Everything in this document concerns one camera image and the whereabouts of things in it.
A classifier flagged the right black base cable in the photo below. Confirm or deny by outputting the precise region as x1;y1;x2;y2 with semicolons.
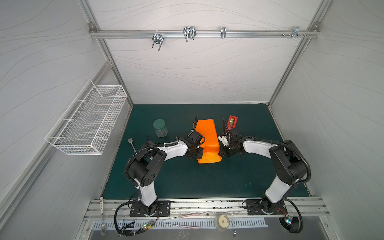
278;197;304;234

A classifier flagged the red tape dispenser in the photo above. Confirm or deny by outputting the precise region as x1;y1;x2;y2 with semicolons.
227;115;238;130

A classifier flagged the small metal bracket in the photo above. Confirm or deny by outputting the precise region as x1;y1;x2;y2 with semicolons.
221;27;227;39

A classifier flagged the silver metal fork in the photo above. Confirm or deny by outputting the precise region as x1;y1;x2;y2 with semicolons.
128;138;137;153

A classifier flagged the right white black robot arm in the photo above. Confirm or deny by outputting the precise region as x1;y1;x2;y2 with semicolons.
218;130;312;214

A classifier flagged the black base cable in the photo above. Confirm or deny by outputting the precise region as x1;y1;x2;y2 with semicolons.
278;197;304;234
113;200;160;237

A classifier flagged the white slotted vent strip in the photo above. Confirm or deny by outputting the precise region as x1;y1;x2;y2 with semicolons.
91;218;268;231

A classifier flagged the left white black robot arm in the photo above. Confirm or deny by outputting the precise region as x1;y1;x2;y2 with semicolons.
124;131;206;208

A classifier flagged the left black base cable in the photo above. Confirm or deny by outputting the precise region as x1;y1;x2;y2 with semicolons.
113;200;160;237

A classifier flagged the white wire basket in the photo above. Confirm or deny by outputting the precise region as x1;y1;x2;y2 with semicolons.
45;80;127;156

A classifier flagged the aluminium crossbar rail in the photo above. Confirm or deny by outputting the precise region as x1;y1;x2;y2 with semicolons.
90;29;321;39

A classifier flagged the metal u-bolt clamp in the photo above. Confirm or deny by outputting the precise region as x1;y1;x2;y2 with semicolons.
152;33;164;51
183;27;197;42

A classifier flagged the right metal bolt clamp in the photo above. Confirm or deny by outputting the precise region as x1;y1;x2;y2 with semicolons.
282;27;309;39

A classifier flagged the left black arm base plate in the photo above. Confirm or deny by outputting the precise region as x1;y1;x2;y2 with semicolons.
130;200;171;217

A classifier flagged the fork hanging at front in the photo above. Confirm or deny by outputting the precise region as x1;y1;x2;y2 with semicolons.
101;214;107;238

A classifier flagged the orange wrapping paper sheet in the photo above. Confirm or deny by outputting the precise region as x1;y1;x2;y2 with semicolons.
196;119;222;164

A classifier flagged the left metal u-bolt clamp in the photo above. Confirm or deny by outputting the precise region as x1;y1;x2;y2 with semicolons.
152;33;164;51

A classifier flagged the middle metal u-bolt clamp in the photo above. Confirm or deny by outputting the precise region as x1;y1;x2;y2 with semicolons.
183;27;197;42

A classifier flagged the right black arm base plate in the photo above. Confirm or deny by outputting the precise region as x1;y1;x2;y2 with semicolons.
242;198;288;216

